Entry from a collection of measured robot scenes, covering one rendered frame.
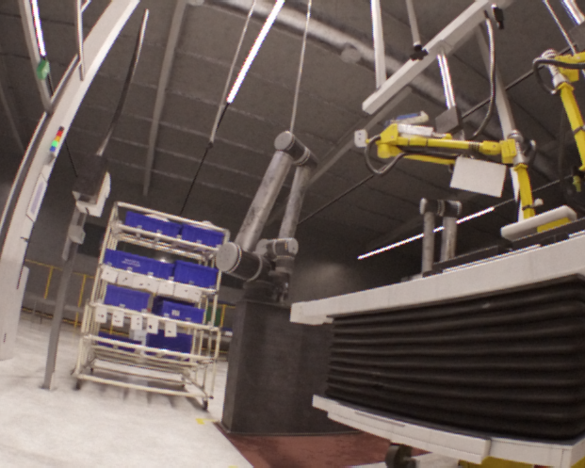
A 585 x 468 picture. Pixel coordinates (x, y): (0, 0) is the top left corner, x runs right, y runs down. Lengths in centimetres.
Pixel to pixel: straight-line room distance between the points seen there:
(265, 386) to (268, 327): 40
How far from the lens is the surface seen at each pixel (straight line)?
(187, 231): 329
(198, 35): 1275
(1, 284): 345
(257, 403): 239
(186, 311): 303
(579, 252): 78
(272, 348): 238
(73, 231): 257
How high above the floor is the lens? 60
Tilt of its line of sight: 19 degrees up
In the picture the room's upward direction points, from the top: 7 degrees clockwise
